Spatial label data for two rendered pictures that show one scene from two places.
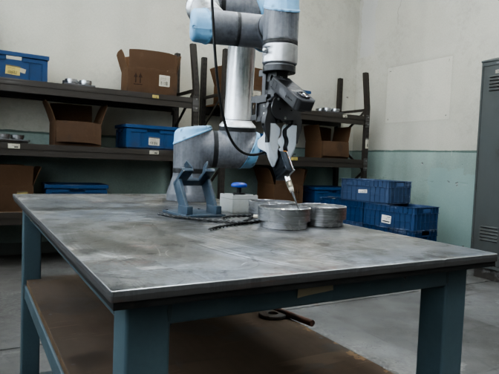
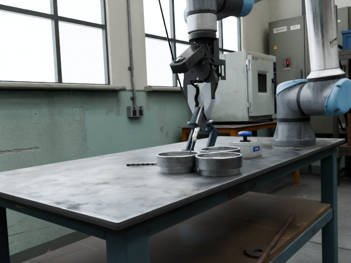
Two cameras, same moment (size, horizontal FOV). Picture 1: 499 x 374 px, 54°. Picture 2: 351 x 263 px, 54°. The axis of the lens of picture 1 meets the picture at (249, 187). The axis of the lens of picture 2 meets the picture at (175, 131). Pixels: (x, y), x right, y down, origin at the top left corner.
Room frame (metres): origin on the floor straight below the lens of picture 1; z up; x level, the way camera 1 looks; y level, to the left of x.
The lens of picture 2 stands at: (0.67, -0.85, 0.95)
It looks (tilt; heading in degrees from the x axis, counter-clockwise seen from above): 4 degrees down; 70
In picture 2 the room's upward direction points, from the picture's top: 3 degrees counter-clockwise
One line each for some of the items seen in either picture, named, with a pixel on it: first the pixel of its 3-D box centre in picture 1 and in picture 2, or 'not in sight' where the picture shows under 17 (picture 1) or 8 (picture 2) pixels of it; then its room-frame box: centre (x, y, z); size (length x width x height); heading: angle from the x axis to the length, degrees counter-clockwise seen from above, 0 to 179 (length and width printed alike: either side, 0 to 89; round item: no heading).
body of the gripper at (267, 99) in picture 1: (275, 96); (205, 59); (1.06, -0.05, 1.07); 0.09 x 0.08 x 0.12; 33
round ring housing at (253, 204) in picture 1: (271, 210); (220, 156); (1.09, -0.05, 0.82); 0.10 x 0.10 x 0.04
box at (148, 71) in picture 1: (148, 75); not in sight; (4.63, 0.99, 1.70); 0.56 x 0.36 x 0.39; 115
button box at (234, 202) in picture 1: (237, 202); (246, 147); (1.22, 0.03, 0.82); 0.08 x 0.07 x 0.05; 30
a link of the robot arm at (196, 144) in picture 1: (194, 146); (294, 98); (1.52, 0.17, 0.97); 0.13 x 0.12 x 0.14; 102
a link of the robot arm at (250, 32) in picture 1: (262, 32); (226, 2); (1.15, -0.02, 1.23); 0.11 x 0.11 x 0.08; 12
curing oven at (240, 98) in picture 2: not in sight; (240, 90); (2.48, 2.12, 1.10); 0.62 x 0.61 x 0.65; 30
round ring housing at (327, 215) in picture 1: (321, 214); (219, 164); (1.04, -0.15, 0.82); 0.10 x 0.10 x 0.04
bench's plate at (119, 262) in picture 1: (176, 218); (197, 157); (1.13, 0.17, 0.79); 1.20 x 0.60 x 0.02; 30
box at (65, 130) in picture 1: (74, 124); not in sight; (4.31, 1.56, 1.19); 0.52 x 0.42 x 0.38; 120
